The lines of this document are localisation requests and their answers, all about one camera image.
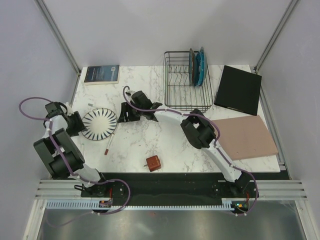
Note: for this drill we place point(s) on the black board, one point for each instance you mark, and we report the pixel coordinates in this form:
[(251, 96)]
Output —
[(239, 90)]

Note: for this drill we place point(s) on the pink board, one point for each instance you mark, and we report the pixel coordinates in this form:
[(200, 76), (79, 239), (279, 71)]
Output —
[(246, 137)]

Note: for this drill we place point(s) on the dark teal floral plate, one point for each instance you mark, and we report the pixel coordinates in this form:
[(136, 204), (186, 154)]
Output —
[(192, 65)]

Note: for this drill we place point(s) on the red tipped tube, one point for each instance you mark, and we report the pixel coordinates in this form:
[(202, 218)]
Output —
[(109, 144)]

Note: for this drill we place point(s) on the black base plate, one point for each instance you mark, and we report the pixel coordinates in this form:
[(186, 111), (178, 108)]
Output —
[(168, 188)]

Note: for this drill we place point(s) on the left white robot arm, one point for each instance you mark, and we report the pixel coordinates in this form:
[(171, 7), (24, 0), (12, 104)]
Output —
[(60, 155)]

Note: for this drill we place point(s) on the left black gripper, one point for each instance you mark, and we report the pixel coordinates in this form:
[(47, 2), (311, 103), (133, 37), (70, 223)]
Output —
[(80, 126)]

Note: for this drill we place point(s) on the white green marker pen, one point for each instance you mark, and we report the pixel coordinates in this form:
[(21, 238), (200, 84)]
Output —
[(82, 148)]

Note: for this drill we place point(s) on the white striped plate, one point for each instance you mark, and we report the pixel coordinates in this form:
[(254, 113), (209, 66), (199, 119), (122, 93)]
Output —
[(100, 123)]

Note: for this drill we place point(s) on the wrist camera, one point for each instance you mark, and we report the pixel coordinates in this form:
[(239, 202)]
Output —
[(129, 94), (68, 107)]

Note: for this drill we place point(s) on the blue polka dot plate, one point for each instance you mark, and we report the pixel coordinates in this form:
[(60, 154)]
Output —
[(198, 75)]

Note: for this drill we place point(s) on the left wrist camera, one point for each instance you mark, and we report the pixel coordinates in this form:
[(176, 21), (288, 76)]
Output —
[(68, 107)]

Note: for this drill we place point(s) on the white slotted cable duct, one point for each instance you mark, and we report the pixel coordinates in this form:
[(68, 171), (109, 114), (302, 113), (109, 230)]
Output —
[(77, 204)]

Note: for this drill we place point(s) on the wire dish rack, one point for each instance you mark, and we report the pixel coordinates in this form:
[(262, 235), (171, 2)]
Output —
[(179, 94)]

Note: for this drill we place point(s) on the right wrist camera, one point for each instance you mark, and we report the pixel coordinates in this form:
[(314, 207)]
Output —
[(129, 94)]

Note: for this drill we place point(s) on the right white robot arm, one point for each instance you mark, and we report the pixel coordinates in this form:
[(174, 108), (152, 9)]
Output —
[(200, 132)]

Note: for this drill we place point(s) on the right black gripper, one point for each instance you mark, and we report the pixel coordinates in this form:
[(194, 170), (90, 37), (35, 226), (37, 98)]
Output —
[(123, 118)]

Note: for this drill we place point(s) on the dark blue book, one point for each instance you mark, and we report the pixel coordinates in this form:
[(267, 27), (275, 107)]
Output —
[(102, 75)]

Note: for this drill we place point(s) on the red cube power adapter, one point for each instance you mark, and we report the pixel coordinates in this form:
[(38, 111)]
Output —
[(153, 163)]

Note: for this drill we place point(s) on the grey-green round plate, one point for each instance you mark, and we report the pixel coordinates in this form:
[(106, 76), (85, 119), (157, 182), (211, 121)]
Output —
[(204, 65)]

